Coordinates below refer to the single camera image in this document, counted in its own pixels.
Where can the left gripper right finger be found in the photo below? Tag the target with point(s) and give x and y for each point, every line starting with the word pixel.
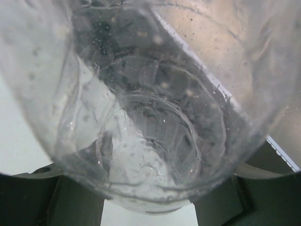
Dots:
pixel 252 197

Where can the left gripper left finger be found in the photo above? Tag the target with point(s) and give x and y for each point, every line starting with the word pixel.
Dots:
pixel 47 197

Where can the tall clear bottle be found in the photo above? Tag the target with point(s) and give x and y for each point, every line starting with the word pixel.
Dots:
pixel 150 103

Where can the slotted cable duct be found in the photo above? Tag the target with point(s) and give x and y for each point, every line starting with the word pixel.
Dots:
pixel 280 152

